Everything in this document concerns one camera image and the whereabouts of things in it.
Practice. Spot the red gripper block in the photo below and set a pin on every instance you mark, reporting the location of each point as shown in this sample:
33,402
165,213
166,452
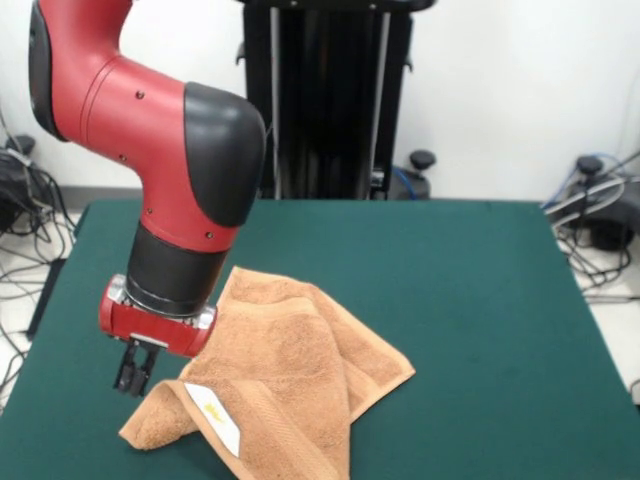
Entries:
155,330

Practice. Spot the tan terry towel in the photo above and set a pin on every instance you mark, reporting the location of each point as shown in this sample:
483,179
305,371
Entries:
280,360

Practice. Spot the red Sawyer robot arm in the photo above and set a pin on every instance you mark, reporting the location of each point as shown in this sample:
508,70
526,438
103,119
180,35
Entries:
150,140

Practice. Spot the dark green table cloth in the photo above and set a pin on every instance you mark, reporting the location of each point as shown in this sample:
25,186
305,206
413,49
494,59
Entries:
450,300

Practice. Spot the black pedestal foot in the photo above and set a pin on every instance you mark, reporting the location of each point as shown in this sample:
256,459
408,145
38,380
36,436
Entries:
589,165
20,142

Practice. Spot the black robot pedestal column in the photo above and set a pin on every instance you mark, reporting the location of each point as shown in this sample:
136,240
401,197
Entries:
325,100

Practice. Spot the black pedestal leg with knob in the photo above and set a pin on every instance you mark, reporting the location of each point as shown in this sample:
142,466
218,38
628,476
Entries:
422,159

